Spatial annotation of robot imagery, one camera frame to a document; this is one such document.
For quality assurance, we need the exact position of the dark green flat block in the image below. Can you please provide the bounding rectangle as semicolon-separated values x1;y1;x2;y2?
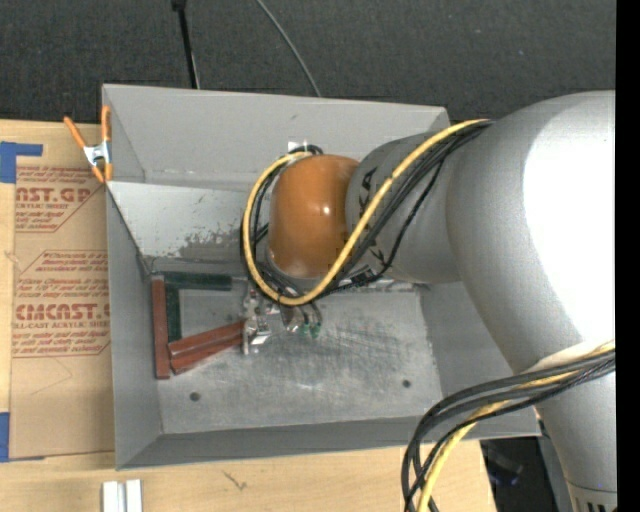
161;272;234;294
165;286;183;342

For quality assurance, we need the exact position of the brown cardboard board, red print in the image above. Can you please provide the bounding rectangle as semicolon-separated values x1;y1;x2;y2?
0;118;117;462

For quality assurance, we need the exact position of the red-brown flat block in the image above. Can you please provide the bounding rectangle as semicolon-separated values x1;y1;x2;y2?
151;277;172;380
166;319;248;358
169;333;246;376

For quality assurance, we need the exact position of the grey metal bin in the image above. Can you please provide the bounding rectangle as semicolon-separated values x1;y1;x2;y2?
101;83;544;471

